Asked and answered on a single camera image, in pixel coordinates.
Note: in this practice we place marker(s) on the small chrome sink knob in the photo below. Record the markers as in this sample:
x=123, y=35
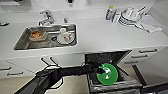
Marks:
x=65, y=20

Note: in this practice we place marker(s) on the green plastic bowl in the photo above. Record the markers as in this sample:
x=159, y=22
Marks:
x=111, y=78

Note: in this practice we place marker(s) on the stack of white plates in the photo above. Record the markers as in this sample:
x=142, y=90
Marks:
x=130, y=16

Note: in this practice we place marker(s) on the white drawer unit narrow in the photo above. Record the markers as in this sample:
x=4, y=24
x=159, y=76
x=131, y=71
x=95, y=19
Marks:
x=143, y=55

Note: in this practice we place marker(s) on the small white bottle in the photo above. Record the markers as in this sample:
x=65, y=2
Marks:
x=115, y=15

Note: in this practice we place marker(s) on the white drawer unit wide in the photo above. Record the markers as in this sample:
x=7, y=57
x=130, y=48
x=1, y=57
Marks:
x=8, y=70

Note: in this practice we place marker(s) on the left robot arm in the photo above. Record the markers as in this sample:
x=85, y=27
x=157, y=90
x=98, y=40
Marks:
x=50, y=78

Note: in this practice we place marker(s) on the blue dish soap bottle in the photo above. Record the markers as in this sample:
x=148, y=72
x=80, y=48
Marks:
x=109, y=12

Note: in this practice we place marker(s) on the black wall soap dispenser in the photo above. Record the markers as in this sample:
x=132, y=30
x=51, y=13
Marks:
x=70, y=1

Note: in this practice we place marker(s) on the white two-door base cabinet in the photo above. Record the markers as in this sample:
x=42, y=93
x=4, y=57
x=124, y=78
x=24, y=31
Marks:
x=26, y=65

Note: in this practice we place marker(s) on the orange bowl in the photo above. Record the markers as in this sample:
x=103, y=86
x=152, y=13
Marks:
x=37, y=35

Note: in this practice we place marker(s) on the stainless steel sink basin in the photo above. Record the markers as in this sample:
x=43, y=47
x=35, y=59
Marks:
x=23, y=45

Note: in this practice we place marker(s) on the white cup and dishes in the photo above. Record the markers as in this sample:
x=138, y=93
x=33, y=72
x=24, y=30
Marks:
x=66, y=36

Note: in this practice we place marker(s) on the chrome sink faucet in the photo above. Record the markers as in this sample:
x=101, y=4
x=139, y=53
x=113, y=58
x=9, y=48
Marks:
x=46, y=17

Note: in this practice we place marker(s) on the stainless steel dishwasher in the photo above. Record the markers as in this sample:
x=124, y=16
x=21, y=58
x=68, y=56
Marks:
x=113, y=57

